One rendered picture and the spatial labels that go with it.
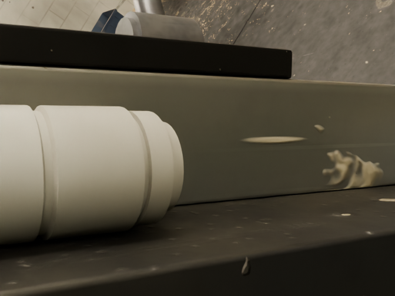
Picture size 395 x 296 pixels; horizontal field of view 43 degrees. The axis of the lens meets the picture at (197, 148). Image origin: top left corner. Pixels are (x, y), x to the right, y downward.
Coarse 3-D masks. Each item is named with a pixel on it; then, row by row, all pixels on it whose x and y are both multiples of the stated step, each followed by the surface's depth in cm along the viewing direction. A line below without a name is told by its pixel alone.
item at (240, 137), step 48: (0, 96) 12; (48, 96) 13; (96, 96) 14; (144, 96) 14; (192, 96) 15; (240, 96) 16; (288, 96) 17; (336, 96) 18; (384, 96) 19; (192, 144) 15; (240, 144) 16; (288, 144) 17; (336, 144) 18; (384, 144) 20; (192, 192) 15; (240, 192) 16; (288, 192) 17
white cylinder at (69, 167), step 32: (0, 128) 10; (32, 128) 10; (64, 128) 10; (96, 128) 10; (128, 128) 11; (160, 128) 11; (0, 160) 9; (32, 160) 10; (64, 160) 10; (96, 160) 10; (128, 160) 11; (160, 160) 11; (0, 192) 9; (32, 192) 10; (64, 192) 10; (96, 192) 10; (128, 192) 11; (160, 192) 11; (0, 224) 10; (32, 224) 10; (64, 224) 10; (96, 224) 11; (128, 224) 11
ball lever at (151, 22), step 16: (144, 0) 17; (160, 0) 18; (128, 16) 17; (144, 16) 16; (160, 16) 17; (176, 16) 17; (128, 32) 16; (144, 32) 16; (160, 32) 16; (176, 32) 16; (192, 32) 17
